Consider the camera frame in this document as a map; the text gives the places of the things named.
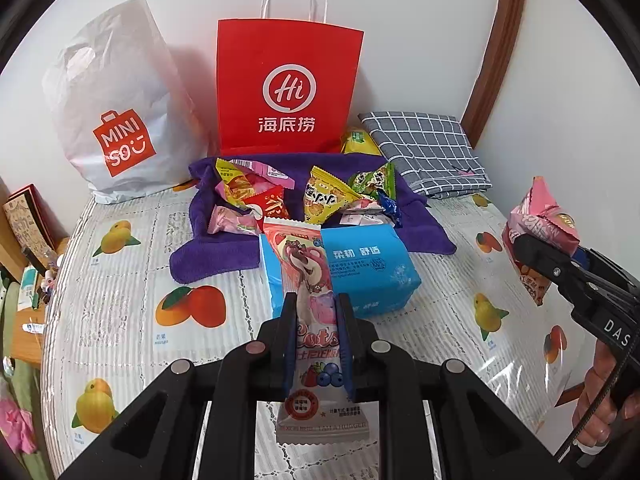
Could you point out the wooden nightstand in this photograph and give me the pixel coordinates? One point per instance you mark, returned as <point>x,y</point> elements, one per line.
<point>35,342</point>

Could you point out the pink star cloth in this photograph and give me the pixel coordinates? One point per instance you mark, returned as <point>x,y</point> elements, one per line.
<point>15,420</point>

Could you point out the green bedsheet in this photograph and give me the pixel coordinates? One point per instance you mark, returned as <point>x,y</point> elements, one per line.
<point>25,385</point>

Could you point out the teal small box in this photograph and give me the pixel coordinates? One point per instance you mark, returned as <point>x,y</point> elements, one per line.
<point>27,285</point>

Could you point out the yellow triangular snack packet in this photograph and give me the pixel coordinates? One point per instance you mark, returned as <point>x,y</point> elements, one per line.
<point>320,197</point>

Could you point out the grey checked folded cloth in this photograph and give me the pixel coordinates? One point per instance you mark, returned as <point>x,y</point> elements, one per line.
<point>425,150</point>

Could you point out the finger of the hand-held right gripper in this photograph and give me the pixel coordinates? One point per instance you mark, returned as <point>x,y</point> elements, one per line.
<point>542,260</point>
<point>587,256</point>

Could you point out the patterned book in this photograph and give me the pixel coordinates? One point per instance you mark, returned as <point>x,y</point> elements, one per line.
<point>25,220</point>

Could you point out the brown wooden door frame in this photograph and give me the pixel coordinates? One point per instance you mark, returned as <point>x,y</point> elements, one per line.
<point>505,35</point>

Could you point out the blue candy wrapper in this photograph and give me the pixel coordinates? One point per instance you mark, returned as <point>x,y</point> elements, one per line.
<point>390,207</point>

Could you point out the pink crinkled snack packet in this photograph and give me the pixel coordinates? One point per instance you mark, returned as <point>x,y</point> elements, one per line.
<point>542,220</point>

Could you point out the fruit print tablecloth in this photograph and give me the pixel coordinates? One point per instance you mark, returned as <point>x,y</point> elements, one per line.
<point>225,330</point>

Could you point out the small pale pink packet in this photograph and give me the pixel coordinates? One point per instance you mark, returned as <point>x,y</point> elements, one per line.
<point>362,216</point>

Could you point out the yellow red snack packet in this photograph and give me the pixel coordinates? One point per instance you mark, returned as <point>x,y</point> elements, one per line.
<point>235,187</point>

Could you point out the pink bear snack packet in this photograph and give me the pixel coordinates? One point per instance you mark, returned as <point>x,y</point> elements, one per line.
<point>305,270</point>

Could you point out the green triangular snack packet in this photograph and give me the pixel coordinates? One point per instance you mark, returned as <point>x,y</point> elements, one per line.
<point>372,182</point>

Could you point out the person's right hand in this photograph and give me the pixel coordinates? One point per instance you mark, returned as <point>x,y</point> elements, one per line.
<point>600,385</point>

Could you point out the white plastic shopping bag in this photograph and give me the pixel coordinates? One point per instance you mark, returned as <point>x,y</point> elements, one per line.
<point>115,85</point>

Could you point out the yellow green snack packet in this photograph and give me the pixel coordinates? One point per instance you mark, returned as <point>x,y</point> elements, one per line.
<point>357,142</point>

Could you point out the purple towel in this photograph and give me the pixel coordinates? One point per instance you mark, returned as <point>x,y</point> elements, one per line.
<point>215,260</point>

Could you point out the blue tissue pack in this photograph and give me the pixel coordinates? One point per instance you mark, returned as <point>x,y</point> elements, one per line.
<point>370,270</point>

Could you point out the pink peach snack packet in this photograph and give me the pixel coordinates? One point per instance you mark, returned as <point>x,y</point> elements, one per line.
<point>230,220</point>

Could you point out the red paper bag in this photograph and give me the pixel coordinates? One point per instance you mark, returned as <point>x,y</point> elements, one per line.
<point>290,50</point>

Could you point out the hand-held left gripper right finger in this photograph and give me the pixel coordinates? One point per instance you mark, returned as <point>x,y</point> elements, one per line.
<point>346,345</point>

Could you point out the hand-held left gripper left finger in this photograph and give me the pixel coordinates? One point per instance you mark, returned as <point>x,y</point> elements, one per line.
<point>289,340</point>

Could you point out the white tube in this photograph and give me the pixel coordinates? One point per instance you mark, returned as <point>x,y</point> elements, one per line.
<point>36,328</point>

